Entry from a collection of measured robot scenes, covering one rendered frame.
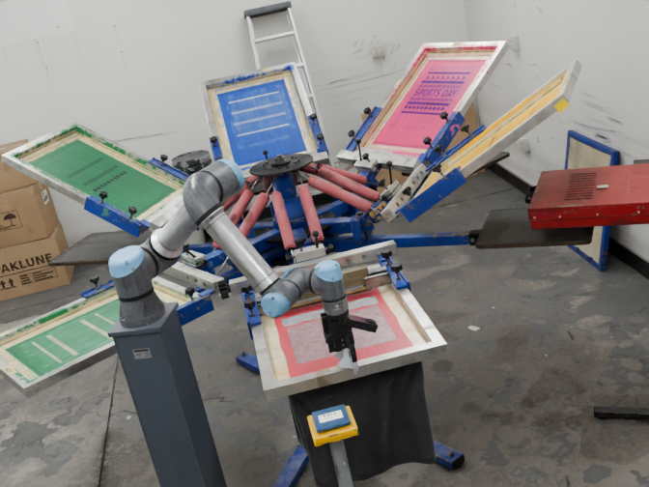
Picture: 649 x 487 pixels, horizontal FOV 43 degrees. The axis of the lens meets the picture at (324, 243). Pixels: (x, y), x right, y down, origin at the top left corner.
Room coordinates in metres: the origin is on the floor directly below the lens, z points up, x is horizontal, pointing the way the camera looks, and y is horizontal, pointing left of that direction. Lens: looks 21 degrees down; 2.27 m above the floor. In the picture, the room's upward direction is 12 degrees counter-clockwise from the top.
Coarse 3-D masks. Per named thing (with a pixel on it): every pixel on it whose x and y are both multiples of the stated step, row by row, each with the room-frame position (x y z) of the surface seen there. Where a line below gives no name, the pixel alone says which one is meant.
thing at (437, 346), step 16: (416, 304) 2.60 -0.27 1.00; (416, 320) 2.50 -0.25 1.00; (256, 336) 2.62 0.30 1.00; (432, 336) 2.35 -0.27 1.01; (256, 352) 2.50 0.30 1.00; (400, 352) 2.29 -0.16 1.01; (416, 352) 2.27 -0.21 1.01; (432, 352) 2.28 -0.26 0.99; (336, 368) 2.27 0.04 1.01; (352, 368) 2.25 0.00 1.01; (368, 368) 2.26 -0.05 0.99; (384, 368) 2.26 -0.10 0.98; (272, 384) 2.26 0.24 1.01; (288, 384) 2.24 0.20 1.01; (304, 384) 2.24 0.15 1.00; (320, 384) 2.24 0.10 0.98
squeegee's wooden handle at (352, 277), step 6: (348, 270) 2.88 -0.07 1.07; (354, 270) 2.87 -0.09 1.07; (360, 270) 2.87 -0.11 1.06; (366, 270) 2.87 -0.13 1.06; (348, 276) 2.86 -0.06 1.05; (354, 276) 2.86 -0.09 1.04; (360, 276) 2.86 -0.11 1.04; (366, 276) 2.87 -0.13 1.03; (348, 282) 2.86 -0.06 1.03; (354, 282) 2.86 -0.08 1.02; (360, 282) 2.86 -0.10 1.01; (348, 288) 2.86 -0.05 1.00; (306, 294) 2.84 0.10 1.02; (312, 294) 2.85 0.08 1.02; (318, 294) 2.85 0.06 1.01; (300, 300) 2.84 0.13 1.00
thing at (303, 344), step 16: (320, 304) 2.85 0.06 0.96; (320, 320) 2.72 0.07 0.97; (288, 336) 2.64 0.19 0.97; (304, 336) 2.61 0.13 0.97; (320, 336) 2.59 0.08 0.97; (288, 352) 2.52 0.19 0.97; (304, 352) 2.49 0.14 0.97; (320, 352) 2.47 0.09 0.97; (336, 352) 2.45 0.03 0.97; (288, 368) 2.40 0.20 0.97; (304, 368) 2.38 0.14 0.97; (320, 368) 2.36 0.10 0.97
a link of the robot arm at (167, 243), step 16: (224, 160) 2.47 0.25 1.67; (224, 176) 2.40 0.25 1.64; (240, 176) 2.46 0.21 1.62; (224, 192) 2.38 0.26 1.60; (176, 224) 2.52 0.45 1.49; (192, 224) 2.50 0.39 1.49; (160, 240) 2.57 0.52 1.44; (176, 240) 2.54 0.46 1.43; (160, 256) 2.56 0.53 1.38; (176, 256) 2.58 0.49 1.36; (160, 272) 2.59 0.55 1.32
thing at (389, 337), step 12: (372, 288) 2.91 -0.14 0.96; (348, 300) 2.84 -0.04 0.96; (360, 312) 2.71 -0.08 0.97; (372, 312) 2.69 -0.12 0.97; (384, 312) 2.67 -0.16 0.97; (384, 324) 2.58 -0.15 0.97; (396, 324) 2.56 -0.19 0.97; (360, 336) 2.52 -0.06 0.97; (372, 336) 2.50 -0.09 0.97; (384, 336) 2.48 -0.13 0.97; (396, 336) 2.47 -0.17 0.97; (360, 348) 2.44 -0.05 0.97; (372, 348) 2.42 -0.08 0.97; (384, 348) 2.40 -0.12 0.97; (396, 348) 2.39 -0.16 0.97
